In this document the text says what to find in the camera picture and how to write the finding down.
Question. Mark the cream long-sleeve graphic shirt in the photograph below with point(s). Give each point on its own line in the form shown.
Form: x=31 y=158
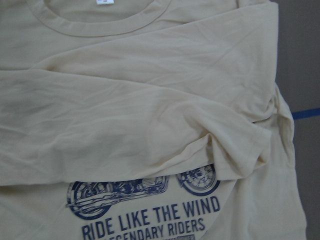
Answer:
x=144 y=120

